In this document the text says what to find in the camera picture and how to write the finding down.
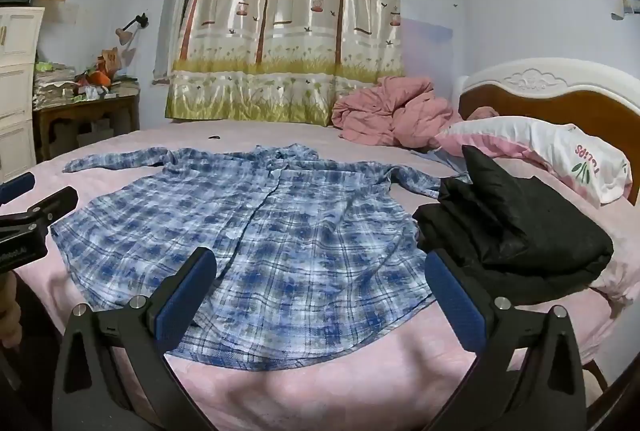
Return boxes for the stack of papers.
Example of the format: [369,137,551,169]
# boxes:
[32,61,81,109]

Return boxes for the bed with pink sheet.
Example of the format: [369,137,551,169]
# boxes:
[12,118,640,431]

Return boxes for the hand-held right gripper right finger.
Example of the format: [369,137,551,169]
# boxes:
[424,248,588,431]

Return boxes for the white drawer cabinet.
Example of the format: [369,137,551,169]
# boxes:
[0,6,46,182]

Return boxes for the person's left hand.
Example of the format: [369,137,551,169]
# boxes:
[0,296,22,348]

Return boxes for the tree print curtain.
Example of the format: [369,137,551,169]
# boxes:
[165,0,405,126]

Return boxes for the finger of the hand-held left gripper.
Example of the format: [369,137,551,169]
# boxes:
[0,172,36,207]
[0,186,80,234]

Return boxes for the pink crumpled quilt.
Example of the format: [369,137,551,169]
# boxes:
[331,76,501,149]

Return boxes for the small white wall shelf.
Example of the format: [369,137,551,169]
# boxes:
[611,0,640,20]

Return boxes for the black folded clothes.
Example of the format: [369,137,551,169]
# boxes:
[412,144,615,304]

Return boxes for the wooden side table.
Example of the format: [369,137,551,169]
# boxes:
[34,84,141,162]

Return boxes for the orange toy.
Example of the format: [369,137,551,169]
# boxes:
[75,47,123,99]

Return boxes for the white and wooden headboard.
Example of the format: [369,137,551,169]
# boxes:
[452,58,640,204]

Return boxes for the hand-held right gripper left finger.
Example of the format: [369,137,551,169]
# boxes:
[52,247,218,431]

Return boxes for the pink wall lamp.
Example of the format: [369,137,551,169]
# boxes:
[116,12,150,48]

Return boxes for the blue plaid shirt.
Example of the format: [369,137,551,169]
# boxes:
[62,142,471,372]

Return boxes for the white and pink pillow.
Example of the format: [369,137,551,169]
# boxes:
[434,116,632,206]

